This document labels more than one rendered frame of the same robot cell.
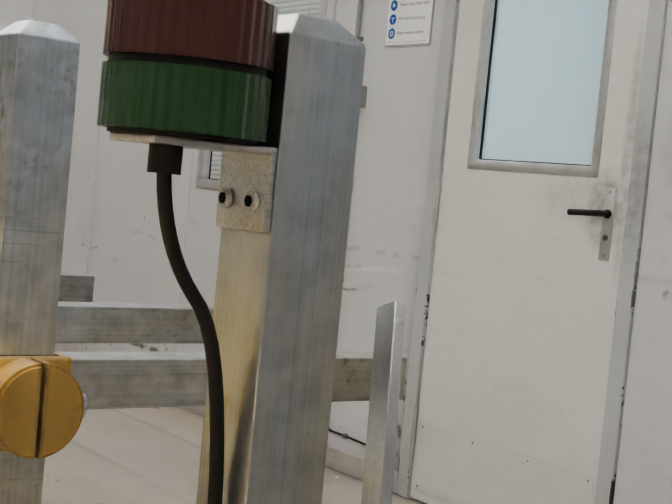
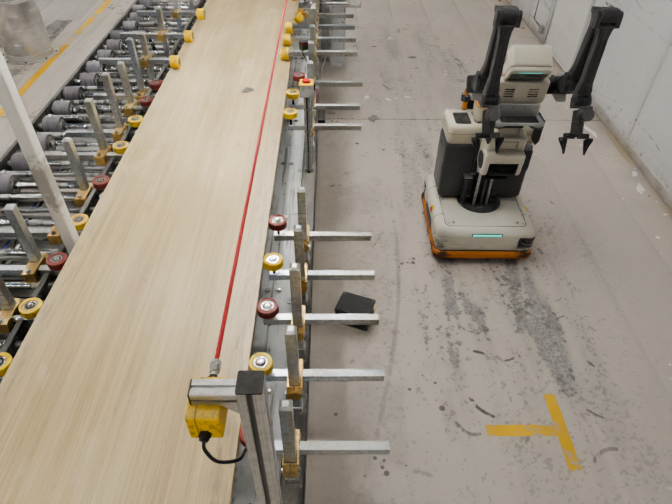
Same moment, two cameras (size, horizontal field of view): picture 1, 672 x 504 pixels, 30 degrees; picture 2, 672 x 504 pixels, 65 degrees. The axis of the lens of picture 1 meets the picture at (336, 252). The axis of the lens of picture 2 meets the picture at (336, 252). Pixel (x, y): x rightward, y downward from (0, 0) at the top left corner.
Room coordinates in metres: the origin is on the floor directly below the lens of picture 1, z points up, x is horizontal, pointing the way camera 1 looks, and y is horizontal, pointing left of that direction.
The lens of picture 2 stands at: (-2.06, -2.02, 2.36)
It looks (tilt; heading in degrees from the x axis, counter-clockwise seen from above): 42 degrees down; 36
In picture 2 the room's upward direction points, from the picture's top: 1 degrees clockwise
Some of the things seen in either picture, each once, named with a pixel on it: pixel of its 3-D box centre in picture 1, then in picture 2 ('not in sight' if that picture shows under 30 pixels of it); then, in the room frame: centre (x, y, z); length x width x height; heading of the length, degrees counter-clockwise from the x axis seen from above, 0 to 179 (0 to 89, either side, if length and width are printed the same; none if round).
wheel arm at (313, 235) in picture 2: not in sight; (322, 236); (-0.64, -0.92, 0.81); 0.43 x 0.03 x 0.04; 127
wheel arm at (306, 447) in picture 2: not in sight; (319, 448); (-1.44, -1.52, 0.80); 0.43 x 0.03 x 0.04; 127
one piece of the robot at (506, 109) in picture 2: not in sight; (514, 124); (0.52, -1.31, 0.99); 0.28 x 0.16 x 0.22; 126
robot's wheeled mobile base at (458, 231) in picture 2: not in sight; (474, 214); (0.76, -1.14, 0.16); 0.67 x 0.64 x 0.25; 36
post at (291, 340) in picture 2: not in sight; (294, 375); (-1.33, -1.33, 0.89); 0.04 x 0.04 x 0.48; 37
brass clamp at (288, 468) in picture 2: not in sight; (291, 453); (-1.51, -1.46, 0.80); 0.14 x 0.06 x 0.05; 37
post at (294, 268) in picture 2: not in sight; (297, 312); (-1.13, -1.18, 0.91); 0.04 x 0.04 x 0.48; 37
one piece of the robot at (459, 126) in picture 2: not in sight; (484, 152); (0.83, -1.08, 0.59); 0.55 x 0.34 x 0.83; 126
